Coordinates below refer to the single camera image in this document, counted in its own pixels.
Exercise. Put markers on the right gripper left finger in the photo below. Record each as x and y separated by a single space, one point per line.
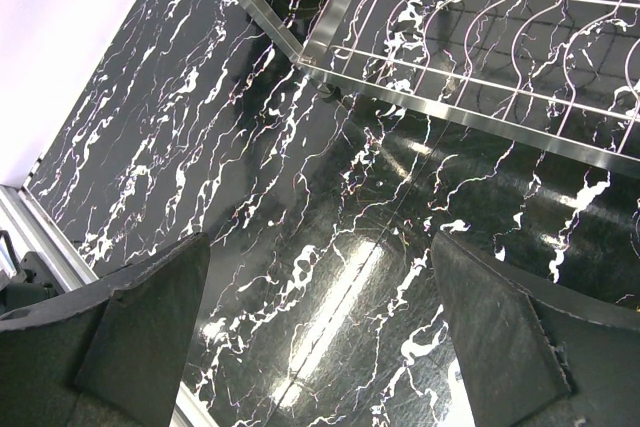
111 353

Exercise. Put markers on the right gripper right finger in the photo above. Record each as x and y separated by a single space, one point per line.
532 352

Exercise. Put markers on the steel two-tier dish rack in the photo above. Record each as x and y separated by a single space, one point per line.
558 75

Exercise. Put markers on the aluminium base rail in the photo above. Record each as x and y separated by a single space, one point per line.
38 262

